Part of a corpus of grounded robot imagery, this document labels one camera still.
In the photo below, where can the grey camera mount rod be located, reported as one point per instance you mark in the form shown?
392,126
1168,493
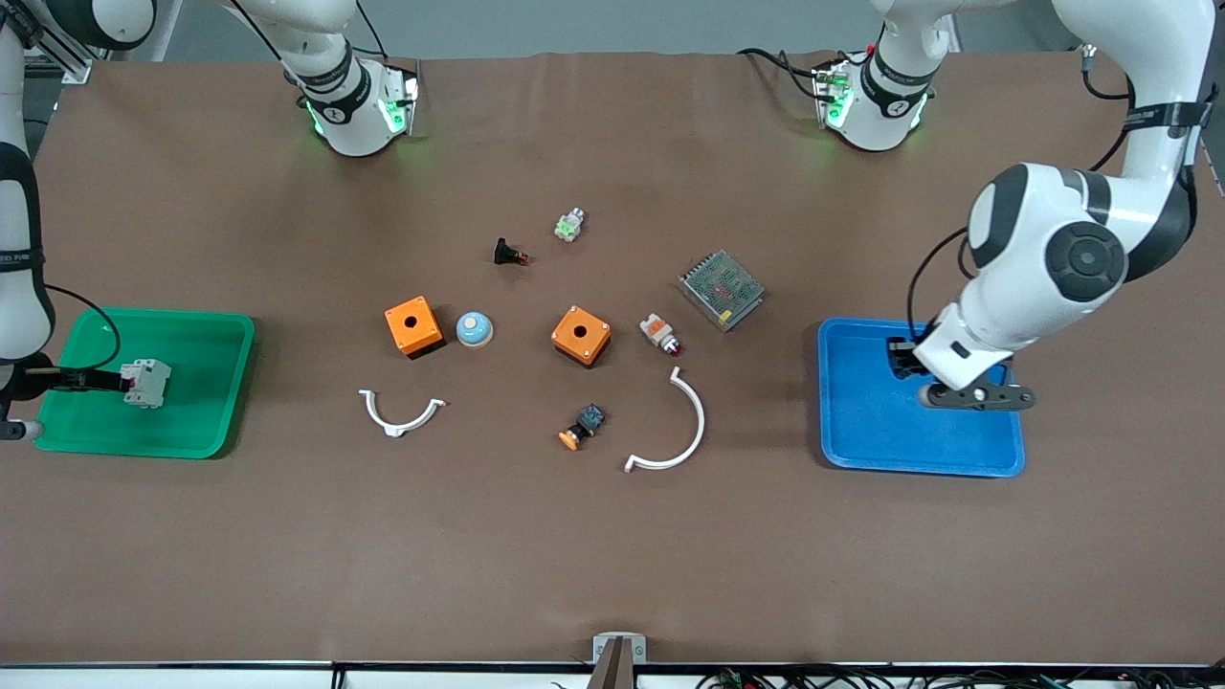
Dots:
612,675

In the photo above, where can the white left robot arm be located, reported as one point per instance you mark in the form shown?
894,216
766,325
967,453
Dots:
1043,230

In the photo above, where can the aluminium frame extrusion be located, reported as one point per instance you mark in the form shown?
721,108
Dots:
57,59

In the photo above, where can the white red circuit breaker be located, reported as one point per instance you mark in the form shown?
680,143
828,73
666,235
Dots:
148,383

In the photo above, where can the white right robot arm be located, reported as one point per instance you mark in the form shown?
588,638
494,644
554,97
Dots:
349,120

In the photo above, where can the green white small button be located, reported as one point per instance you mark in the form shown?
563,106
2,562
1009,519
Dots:
569,227

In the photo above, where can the orange mushroom push button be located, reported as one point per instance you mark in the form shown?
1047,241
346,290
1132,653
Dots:
572,439

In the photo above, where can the orange black button box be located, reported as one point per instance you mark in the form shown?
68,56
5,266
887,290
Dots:
428,330
593,330

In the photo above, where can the metal mesh power supply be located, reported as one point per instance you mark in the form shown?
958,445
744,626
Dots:
723,287

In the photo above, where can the blue plastic tray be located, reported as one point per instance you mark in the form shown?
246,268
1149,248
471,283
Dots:
880,440

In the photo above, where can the red indicator light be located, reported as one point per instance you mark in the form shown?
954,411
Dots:
656,328

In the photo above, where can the blue dome cap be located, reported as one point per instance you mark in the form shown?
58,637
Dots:
474,330

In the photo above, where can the black red rocker switch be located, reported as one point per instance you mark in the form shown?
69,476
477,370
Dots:
503,252

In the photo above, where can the brown table mat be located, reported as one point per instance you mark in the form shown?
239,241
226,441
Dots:
612,536

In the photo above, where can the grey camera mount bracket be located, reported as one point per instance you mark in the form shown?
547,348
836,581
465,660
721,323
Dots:
603,651

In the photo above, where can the green plastic tray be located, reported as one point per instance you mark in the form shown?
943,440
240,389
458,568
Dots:
191,421

